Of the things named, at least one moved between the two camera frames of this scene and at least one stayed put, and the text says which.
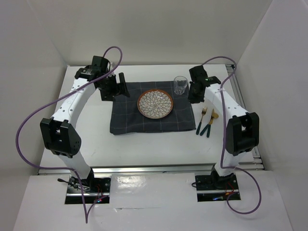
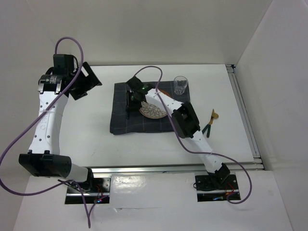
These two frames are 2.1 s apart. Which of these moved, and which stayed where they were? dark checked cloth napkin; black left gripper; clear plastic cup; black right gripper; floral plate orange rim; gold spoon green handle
Moved: black right gripper; black left gripper
Stayed: clear plastic cup; gold spoon green handle; floral plate orange rim; dark checked cloth napkin
